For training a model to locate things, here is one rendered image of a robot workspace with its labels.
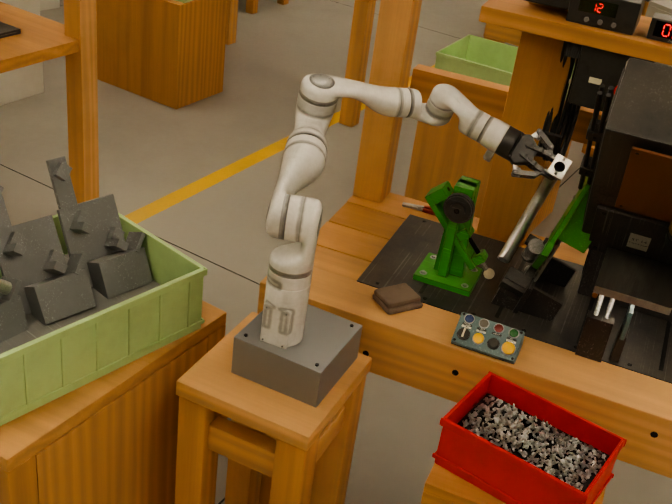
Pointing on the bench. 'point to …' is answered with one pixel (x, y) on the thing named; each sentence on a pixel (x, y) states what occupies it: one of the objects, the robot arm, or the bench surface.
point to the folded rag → (397, 298)
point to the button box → (488, 338)
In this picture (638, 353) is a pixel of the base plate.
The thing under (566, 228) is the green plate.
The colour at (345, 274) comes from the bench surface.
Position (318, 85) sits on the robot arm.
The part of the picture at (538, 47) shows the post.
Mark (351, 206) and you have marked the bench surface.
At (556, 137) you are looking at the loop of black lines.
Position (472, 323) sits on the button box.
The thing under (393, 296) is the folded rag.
